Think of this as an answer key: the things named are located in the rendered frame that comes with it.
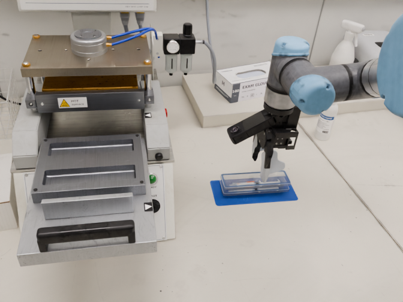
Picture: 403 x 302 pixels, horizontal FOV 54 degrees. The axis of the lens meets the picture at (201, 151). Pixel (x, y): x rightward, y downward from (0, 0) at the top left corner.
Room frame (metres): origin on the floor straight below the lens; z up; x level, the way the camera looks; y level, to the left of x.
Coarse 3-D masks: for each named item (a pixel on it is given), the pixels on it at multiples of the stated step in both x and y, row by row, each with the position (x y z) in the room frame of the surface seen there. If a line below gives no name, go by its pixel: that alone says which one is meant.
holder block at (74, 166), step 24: (48, 144) 0.63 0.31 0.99; (72, 144) 0.65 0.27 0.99; (96, 144) 0.66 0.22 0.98; (120, 144) 0.67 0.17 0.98; (48, 168) 0.56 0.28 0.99; (72, 168) 0.56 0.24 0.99; (96, 168) 0.57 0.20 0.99; (120, 168) 0.59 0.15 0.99; (48, 192) 0.50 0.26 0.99; (72, 192) 0.51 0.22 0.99; (96, 192) 0.52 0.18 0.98; (120, 192) 0.53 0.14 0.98; (144, 192) 0.54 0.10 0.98
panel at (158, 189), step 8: (152, 168) 0.68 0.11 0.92; (160, 168) 0.68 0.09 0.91; (24, 176) 0.61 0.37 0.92; (32, 176) 0.62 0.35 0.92; (160, 176) 0.67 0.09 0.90; (24, 184) 0.61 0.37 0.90; (152, 184) 0.66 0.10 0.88; (160, 184) 0.66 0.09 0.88; (152, 192) 0.65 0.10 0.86; (160, 192) 0.66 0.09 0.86; (152, 200) 0.64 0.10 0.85; (160, 200) 0.65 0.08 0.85; (160, 208) 0.64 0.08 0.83; (160, 216) 0.63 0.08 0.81; (160, 224) 0.62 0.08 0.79; (160, 232) 0.61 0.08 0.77; (160, 240) 0.61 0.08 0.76
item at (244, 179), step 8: (224, 176) 0.81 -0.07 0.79; (232, 176) 0.81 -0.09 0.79; (240, 176) 0.82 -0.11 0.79; (248, 176) 0.82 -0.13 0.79; (256, 176) 0.82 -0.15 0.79; (272, 176) 0.83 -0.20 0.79; (280, 176) 0.83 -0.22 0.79; (224, 184) 0.78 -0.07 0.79; (232, 184) 0.78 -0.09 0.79; (240, 184) 0.78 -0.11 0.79; (248, 184) 0.79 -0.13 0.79; (256, 184) 0.79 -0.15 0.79; (264, 184) 0.79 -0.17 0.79; (272, 184) 0.79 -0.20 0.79
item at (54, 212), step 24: (144, 144) 0.69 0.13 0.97; (144, 168) 0.61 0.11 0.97; (48, 216) 0.46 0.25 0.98; (72, 216) 0.46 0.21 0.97; (96, 216) 0.47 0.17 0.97; (120, 216) 0.48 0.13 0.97; (144, 216) 0.48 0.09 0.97; (24, 240) 0.41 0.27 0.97; (96, 240) 0.42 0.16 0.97; (120, 240) 0.42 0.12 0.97; (144, 240) 0.43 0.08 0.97; (24, 264) 0.38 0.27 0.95
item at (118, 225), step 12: (48, 228) 0.40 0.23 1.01; (60, 228) 0.41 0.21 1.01; (72, 228) 0.41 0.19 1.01; (84, 228) 0.41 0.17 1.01; (96, 228) 0.41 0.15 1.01; (108, 228) 0.41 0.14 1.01; (120, 228) 0.42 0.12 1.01; (132, 228) 0.42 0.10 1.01; (48, 240) 0.39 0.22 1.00; (60, 240) 0.39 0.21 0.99; (72, 240) 0.40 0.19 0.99; (84, 240) 0.40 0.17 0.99; (132, 240) 0.42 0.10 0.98
